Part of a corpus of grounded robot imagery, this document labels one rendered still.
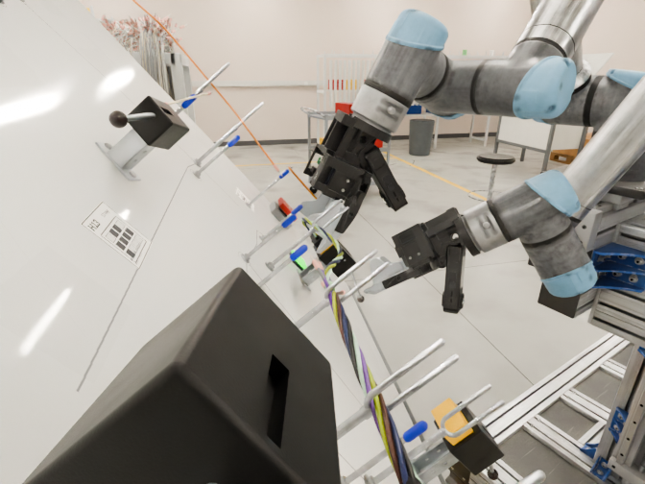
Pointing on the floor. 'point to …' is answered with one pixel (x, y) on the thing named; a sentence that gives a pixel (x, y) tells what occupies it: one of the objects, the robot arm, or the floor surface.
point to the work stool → (493, 167)
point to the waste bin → (420, 136)
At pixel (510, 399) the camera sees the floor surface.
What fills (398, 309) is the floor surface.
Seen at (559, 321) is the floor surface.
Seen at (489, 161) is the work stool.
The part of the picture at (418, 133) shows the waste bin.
